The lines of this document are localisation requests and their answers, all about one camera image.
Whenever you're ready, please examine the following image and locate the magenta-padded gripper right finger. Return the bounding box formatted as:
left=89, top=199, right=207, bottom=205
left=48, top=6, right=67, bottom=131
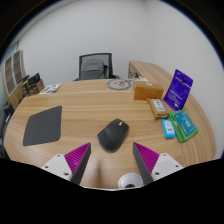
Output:
left=132, top=142, right=184, bottom=186

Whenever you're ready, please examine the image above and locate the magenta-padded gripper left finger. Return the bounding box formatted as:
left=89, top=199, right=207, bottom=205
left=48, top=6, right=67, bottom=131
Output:
left=41, top=142, right=92, bottom=186

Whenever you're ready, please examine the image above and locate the black computer mouse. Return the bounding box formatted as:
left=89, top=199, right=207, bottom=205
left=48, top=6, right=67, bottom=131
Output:
left=96, top=118, right=130, bottom=153

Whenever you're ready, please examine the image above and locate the dark grey mouse pad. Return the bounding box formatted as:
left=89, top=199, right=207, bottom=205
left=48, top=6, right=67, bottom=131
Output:
left=22, top=105, right=63, bottom=147

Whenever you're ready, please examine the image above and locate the small blue packet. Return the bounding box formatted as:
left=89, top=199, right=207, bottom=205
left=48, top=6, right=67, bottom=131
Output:
left=161, top=118, right=176, bottom=140

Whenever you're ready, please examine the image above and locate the white round cup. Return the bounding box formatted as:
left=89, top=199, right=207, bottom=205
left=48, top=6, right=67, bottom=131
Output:
left=117, top=172, right=144, bottom=190

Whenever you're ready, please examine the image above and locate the green packet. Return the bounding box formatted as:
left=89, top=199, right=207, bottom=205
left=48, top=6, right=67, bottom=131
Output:
left=167, top=109, right=199, bottom=143

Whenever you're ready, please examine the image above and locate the brown snack packet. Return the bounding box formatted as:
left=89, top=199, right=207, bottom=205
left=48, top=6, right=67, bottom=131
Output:
left=147, top=97, right=169, bottom=120

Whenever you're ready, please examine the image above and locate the black padded office chair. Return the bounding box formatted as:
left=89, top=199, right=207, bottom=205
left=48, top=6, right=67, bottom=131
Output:
left=0, top=103, right=14, bottom=158

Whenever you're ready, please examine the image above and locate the purple standing pouch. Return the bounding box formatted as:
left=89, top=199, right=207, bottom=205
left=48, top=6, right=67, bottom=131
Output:
left=163, top=68, right=194, bottom=112

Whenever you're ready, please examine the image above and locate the white green purple leaflet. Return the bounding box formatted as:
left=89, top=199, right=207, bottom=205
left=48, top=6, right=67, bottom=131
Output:
left=39, top=83, right=63, bottom=95

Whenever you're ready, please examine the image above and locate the brown cardboard box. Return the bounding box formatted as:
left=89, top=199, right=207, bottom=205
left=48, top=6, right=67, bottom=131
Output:
left=28, top=79, right=45, bottom=97

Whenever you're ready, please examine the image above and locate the white paper sheet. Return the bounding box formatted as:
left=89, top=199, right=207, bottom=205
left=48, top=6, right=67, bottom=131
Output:
left=132, top=76, right=149, bottom=83

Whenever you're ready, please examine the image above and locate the black box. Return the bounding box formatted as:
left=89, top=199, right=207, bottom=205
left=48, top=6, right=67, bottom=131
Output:
left=27, top=72, right=42, bottom=86

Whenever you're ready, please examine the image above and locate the round grey disc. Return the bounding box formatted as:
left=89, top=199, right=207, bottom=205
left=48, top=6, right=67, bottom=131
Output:
left=106, top=78, right=133, bottom=92

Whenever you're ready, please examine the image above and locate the wooden side desk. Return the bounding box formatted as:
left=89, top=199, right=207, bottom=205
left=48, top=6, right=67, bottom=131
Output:
left=127, top=60, right=174, bottom=84

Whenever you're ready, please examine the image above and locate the grey backpack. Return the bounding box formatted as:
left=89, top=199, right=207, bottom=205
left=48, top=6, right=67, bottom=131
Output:
left=80, top=59, right=109, bottom=80

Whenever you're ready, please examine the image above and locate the wooden shelf unit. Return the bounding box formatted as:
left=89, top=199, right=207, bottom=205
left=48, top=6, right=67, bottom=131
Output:
left=2, top=49, right=28, bottom=101

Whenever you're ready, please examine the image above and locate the black mesh office chair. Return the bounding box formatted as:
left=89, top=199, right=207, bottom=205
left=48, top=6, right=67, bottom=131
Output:
left=73, top=52, right=120, bottom=82

